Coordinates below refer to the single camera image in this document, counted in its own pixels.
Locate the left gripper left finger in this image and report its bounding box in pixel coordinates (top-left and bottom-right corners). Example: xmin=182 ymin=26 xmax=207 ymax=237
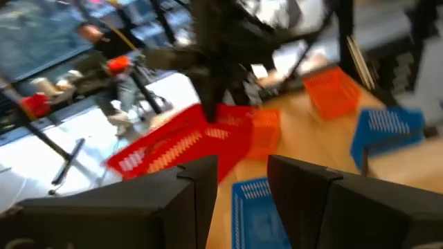
xmin=0 ymin=154 xmax=219 ymax=249

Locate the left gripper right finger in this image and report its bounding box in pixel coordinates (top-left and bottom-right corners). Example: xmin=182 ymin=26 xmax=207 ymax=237
xmin=266 ymin=154 xmax=443 ymax=249

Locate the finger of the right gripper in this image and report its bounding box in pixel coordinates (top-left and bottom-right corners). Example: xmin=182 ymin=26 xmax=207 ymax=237
xmin=230 ymin=65 xmax=267 ymax=104
xmin=195 ymin=67 xmax=226 ymax=124

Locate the red plastic slotted basket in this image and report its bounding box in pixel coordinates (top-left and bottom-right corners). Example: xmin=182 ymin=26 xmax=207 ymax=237
xmin=103 ymin=102 xmax=255 ymax=183

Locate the orange plastic slotted basket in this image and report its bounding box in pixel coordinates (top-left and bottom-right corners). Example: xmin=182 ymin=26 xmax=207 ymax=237
xmin=302 ymin=66 xmax=363 ymax=121
xmin=244 ymin=107 xmax=283 ymax=160

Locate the blue plastic slotted basket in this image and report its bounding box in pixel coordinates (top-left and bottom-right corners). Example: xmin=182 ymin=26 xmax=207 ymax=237
xmin=230 ymin=176 xmax=293 ymax=249
xmin=349 ymin=105 xmax=426 ymax=170

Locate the black T-foot stand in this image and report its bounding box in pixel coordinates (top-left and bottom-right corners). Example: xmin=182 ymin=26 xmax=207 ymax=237
xmin=0 ymin=82 xmax=87 ymax=186

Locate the person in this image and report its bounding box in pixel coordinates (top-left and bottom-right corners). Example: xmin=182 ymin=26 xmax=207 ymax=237
xmin=74 ymin=20 xmax=146 ymax=138

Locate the red box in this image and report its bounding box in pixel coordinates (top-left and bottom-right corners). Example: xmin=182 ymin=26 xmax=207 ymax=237
xmin=19 ymin=93 xmax=53 ymax=120

